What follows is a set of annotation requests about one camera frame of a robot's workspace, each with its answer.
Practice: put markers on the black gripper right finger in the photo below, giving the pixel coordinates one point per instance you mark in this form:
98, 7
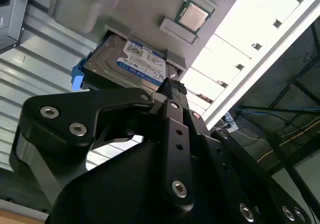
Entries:
225, 159

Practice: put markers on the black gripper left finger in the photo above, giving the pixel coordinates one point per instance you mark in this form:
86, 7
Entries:
62, 113

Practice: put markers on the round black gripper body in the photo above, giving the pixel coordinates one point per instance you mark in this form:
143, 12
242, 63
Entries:
112, 196

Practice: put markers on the hard disk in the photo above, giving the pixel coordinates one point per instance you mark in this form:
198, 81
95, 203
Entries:
110, 56

